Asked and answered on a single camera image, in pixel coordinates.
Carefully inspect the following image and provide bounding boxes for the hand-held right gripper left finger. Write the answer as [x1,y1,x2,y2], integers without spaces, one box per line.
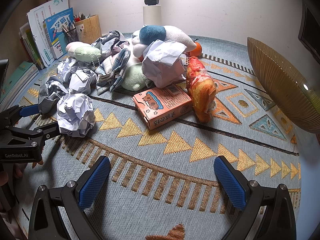
[28,156,111,240]

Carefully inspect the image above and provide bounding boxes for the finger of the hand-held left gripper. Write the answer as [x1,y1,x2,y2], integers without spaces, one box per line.
[0,121,62,147]
[0,104,40,128]

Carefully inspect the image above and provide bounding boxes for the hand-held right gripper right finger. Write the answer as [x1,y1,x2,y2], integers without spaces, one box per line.
[214,156,297,240]

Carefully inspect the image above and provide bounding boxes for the white paper ball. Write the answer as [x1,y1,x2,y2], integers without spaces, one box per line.
[56,93,96,137]
[57,57,83,80]
[68,69,97,95]

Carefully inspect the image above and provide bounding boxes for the tricolor dango plush toy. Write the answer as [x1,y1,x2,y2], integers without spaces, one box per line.
[65,42,102,65]
[122,55,148,91]

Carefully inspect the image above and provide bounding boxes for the plaid cloth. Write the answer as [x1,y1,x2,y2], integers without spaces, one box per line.
[96,49,131,93]

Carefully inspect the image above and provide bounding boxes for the orange bread snack packet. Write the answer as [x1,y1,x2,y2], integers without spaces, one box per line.
[185,56,217,123]

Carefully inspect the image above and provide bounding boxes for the pink carton box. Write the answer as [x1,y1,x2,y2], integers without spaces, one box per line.
[132,84,193,130]

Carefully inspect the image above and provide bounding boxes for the ribbed amber glass bowl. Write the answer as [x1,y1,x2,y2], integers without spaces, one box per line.
[247,37,320,132]

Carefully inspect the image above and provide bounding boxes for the large paper sheet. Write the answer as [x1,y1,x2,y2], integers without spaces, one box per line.
[142,39,188,88]

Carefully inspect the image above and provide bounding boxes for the orange tangerine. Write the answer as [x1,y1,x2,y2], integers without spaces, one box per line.
[187,39,202,57]

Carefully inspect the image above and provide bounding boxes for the person's left hand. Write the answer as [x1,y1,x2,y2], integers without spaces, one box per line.
[0,166,25,188]

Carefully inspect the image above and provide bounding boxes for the grey printed crumpled paper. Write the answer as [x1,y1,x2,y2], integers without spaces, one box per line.
[38,76,69,115]

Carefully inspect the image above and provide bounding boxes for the teal book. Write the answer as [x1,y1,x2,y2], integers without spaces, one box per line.
[0,61,39,103]

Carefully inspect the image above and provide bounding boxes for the patterned woven table mat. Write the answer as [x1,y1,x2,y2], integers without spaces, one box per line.
[0,31,303,240]

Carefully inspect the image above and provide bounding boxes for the green books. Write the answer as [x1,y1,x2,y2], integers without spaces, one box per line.
[19,22,50,69]

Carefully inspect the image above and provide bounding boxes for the pink cloth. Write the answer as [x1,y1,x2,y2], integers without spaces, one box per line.
[0,211,25,240]

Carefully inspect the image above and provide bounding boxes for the blue cover workbook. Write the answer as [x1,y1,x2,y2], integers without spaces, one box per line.
[44,7,75,60]

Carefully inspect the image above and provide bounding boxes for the black mesh pen holder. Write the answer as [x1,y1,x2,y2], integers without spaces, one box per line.
[64,29,80,44]

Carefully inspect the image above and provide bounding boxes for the bunch of pens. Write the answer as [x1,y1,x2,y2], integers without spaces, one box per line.
[61,20,77,34]

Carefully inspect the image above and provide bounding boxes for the standing books and papers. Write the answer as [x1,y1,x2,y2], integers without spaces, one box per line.
[27,0,70,63]

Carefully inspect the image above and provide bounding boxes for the wooden pen holder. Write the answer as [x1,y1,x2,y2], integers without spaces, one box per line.
[75,15,102,44]

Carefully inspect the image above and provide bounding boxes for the blue and white plush toy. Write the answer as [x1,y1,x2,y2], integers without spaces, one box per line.
[139,25,167,44]

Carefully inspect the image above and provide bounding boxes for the white cat plush toy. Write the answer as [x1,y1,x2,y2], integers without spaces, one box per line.
[132,26,198,55]

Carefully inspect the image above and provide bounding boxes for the black monitor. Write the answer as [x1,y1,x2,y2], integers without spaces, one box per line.
[298,2,320,64]

